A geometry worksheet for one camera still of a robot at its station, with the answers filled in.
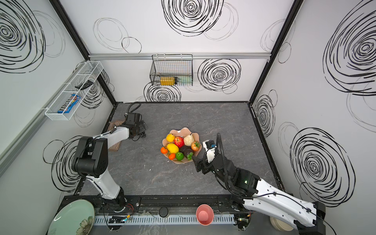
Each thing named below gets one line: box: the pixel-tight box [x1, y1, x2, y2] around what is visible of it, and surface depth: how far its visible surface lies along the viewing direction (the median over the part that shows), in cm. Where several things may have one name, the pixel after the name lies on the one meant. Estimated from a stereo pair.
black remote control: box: [74, 79, 94, 91], surface depth 82 cm
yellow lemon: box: [166, 142, 179, 154], surface depth 88 cm
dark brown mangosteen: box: [183, 148, 194, 159], surface depth 86 cm
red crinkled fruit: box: [173, 136, 185, 148], surface depth 93 cm
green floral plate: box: [47, 199, 95, 235], surface depth 70 cm
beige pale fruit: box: [183, 133, 195, 147], surface depth 91 cm
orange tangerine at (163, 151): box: [160, 146, 168, 154], surface depth 86 cm
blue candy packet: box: [57, 94, 81, 114], surface depth 72 cm
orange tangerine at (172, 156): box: [168, 152, 176, 161], surface depth 85 cm
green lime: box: [175, 151, 185, 161], surface depth 86 cm
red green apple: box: [190, 141, 201, 152], surface depth 88 cm
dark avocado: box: [178, 144, 193, 157], surface depth 89 cm
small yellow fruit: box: [165, 133, 175, 143], surface depth 93 cm
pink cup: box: [195, 204, 214, 226], surface depth 71 cm
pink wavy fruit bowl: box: [163, 145, 202, 165], surface depth 86 cm
